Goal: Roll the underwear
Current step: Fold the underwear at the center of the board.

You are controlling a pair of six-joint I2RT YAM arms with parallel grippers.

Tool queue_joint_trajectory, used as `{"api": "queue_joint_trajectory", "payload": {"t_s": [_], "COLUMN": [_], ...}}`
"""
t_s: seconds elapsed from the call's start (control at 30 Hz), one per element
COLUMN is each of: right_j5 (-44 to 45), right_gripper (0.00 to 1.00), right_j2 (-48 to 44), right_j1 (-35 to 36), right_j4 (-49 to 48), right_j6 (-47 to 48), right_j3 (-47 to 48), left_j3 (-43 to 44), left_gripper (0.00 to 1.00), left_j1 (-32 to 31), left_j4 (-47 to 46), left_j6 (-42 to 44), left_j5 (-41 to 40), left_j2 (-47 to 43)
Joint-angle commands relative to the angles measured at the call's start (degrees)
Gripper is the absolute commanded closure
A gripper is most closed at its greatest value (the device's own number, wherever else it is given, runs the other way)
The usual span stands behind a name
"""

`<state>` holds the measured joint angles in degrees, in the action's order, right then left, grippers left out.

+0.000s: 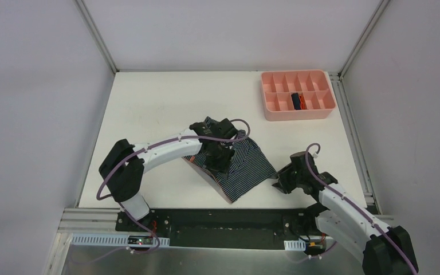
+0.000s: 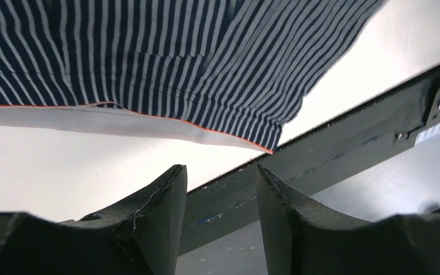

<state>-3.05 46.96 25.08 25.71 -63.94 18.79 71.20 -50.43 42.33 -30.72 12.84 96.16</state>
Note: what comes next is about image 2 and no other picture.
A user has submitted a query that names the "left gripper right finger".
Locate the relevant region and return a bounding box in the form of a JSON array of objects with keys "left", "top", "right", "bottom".
[{"left": 257, "top": 165, "right": 440, "bottom": 274}]

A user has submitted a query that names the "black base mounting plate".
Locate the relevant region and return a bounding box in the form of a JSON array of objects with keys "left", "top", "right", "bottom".
[{"left": 179, "top": 65, "right": 440, "bottom": 254}]

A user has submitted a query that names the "striped blue underwear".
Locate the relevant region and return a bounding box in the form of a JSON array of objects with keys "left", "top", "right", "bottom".
[{"left": 0, "top": 1, "right": 383, "bottom": 153}]

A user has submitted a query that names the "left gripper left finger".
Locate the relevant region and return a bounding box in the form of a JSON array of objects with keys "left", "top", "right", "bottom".
[{"left": 0, "top": 164, "right": 187, "bottom": 274}]

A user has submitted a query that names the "right white cable duct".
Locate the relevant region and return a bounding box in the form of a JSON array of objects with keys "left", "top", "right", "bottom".
[{"left": 414, "top": 123, "right": 440, "bottom": 145}]

